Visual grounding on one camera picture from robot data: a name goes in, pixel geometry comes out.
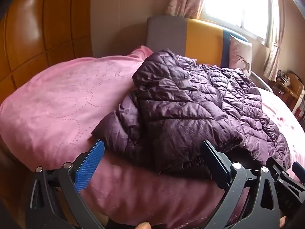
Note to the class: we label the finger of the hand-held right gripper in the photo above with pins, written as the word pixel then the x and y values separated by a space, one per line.
pixel 276 168
pixel 299 168

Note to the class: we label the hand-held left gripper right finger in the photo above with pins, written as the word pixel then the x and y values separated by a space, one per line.
pixel 218 165

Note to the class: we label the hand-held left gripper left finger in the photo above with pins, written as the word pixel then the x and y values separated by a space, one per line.
pixel 90 163

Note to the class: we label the purple quilted down jacket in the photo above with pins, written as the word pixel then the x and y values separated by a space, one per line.
pixel 185 109

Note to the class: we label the person's left hand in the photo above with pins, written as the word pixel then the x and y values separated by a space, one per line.
pixel 144 226

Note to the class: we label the pink bed cover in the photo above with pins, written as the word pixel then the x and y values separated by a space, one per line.
pixel 59 105

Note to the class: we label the cluttered wooden desk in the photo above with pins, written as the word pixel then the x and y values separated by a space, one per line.
pixel 288 88

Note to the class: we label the deer print pillow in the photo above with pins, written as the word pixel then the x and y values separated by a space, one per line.
pixel 240 54

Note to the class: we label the grey yellow blue headboard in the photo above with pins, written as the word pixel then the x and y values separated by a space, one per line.
pixel 200 38

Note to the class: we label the wooden wardrobe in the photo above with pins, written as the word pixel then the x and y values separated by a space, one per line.
pixel 43 28

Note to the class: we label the window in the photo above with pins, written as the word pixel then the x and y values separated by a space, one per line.
pixel 238 4

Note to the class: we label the grey bed rail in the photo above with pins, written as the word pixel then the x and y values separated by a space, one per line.
pixel 261 81

